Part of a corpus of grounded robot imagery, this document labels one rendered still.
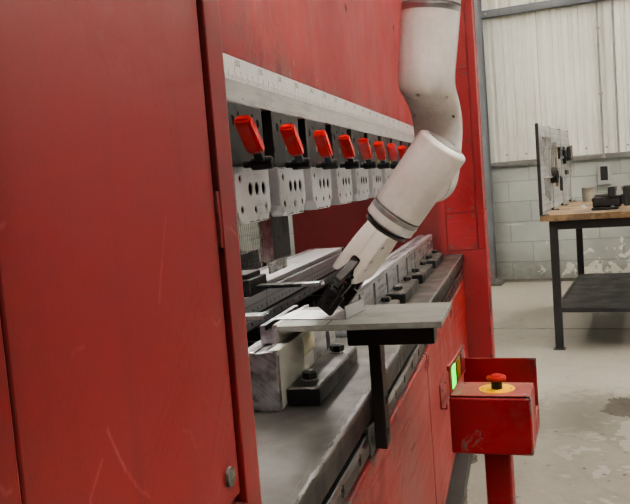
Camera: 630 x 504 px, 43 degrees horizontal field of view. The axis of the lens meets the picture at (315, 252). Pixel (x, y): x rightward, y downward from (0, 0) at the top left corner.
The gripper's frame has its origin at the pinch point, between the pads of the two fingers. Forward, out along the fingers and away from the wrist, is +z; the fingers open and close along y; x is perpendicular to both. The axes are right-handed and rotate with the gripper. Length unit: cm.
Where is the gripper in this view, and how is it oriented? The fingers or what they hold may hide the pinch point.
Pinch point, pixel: (336, 299)
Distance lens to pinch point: 132.8
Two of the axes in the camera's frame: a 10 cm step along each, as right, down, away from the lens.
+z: -5.2, 7.9, 3.3
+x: 7.5, 6.1, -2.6
